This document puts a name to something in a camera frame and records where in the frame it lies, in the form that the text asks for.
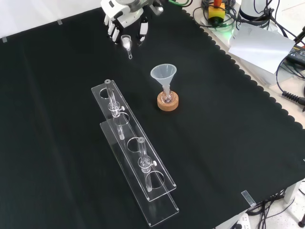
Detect small round-bottom glass flask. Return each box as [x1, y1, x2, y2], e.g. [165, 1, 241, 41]
[160, 85, 176, 105]

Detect pale board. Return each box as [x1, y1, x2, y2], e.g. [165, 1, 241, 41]
[227, 22, 296, 75]

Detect black bench cloth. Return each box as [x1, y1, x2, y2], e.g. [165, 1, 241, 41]
[0, 0, 305, 229]

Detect black power adapter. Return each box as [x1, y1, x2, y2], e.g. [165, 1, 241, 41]
[286, 44, 305, 64]

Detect white power strip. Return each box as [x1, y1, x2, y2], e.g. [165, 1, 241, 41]
[229, 213, 251, 229]

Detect translucent plastic funnel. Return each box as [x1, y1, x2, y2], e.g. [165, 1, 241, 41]
[150, 63, 178, 93]

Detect white table leg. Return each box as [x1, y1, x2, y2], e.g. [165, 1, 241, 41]
[283, 180, 305, 204]

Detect white robot base, black strap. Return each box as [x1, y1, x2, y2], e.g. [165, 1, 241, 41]
[237, 0, 272, 31]

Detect yellow stop button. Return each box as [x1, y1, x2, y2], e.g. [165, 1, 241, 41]
[207, 0, 226, 22]

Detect black tripod leg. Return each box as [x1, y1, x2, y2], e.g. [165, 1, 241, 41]
[293, 23, 305, 46]

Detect clear acrylic funnel stand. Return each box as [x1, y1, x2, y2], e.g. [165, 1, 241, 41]
[91, 79, 180, 227]

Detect cork ring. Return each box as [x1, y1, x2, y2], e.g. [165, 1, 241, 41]
[156, 91, 180, 112]

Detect black coiled cable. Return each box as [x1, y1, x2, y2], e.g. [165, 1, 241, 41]
[275, 57, 305, 106]

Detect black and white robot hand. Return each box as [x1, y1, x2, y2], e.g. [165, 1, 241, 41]
[100, 0, 165, 45]

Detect green cable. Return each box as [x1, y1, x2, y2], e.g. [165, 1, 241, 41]
[169, 0, 193, 6]

